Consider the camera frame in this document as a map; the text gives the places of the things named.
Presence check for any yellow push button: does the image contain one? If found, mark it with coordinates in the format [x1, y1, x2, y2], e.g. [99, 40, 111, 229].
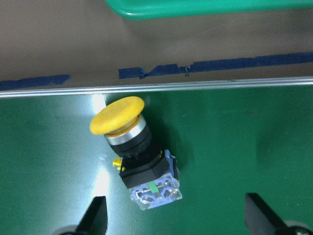
[89, 96, 182, 211]

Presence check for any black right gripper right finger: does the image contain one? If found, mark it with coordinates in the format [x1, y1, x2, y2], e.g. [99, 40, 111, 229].
[244, 193, 290, 235]

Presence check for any green plastic tray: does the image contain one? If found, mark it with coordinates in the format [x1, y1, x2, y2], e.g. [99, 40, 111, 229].
[105, 0, 313, 20]

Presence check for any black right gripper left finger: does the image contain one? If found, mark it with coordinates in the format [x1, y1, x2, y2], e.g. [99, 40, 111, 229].
[74, 196, 108, 235]

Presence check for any green conveyor belt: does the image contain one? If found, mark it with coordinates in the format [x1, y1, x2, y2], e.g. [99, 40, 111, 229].
[0, 76, 313, 235]

